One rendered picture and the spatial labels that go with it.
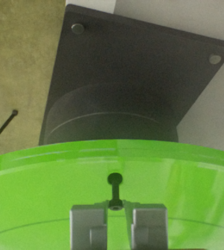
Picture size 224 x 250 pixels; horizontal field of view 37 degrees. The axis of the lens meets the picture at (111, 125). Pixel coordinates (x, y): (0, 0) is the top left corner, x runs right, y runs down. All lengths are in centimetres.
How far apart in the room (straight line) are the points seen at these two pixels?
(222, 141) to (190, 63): 16
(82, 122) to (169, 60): 10
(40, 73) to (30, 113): 32
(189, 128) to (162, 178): 23
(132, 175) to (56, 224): 6
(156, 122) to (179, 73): 5
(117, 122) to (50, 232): 12
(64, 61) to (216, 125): 20
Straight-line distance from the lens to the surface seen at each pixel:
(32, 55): 158
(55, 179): 19
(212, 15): 30
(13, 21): 148
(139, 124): 30
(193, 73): 33
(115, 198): 18
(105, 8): 29
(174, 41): 30
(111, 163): 18
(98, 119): 30
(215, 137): 44
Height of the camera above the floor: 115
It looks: 36 degrees down
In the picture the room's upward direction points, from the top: 179 degrees clockwise
